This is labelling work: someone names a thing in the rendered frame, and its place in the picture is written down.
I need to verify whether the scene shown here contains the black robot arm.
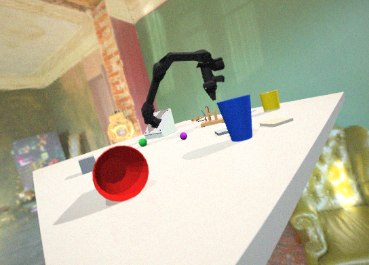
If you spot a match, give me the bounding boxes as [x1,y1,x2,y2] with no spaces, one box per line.
[141,49,225,128]

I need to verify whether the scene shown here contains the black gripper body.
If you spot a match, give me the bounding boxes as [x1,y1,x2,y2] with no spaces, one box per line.
[202,72,218,89]

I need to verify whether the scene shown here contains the green ball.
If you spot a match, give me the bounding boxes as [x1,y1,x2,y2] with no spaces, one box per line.
[138,138,147,146]

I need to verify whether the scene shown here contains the yellow cup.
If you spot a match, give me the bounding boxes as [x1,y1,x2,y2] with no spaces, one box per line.
[260,90,280,112]

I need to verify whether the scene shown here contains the purple ball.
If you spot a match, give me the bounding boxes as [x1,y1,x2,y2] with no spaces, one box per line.
[180,132,187,140]

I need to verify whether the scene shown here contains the blue cup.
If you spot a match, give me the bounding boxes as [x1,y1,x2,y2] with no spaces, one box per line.
[217,94,252,142]

